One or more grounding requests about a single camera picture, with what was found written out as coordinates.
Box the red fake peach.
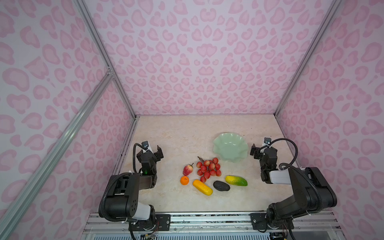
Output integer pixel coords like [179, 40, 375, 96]
[183, 164, 194, 176]

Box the green yellow mango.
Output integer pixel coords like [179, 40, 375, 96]
[225, 176, 248, 187]

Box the small orange tangerine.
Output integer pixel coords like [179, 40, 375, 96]
[180, 176, 190, 186]

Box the dark avocado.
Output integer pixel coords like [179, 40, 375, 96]
[213, 181, 231, 192]

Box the yellow orange mango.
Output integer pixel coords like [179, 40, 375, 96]
[193, 180, 213, 196]

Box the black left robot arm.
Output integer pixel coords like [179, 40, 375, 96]
[99, 142, 164, 226]

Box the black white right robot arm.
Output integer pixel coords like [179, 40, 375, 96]
[250, 143, 337, 232]

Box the light green scalloped fruit bowl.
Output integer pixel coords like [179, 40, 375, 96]
[213, 133, 249, 163]

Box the red lychee bunch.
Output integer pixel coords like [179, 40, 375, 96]
[197, 157, 222, 183]

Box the left diagonal aluminium strut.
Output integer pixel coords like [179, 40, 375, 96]
[1, 74, 113, 240]

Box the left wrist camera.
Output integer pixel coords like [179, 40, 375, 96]
[141, 141, 150, 151]

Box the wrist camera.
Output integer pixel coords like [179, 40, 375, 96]
[263, 138, 272, 146]
[141, 141, 150, 151]

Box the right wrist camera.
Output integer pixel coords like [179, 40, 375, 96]
[263, 138, 272, 146]

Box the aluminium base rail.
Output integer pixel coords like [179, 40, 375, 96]
[81, 211, 345, 240]

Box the back right aluminium post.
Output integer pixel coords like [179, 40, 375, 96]
[274, 0, 344, 118]

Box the aluminium post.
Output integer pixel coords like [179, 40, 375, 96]
[274, 0, 344, 118]
[73, 0, 137, 120]

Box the back left aluminium post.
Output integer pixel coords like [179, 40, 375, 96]
[73, 0, 137, 120]

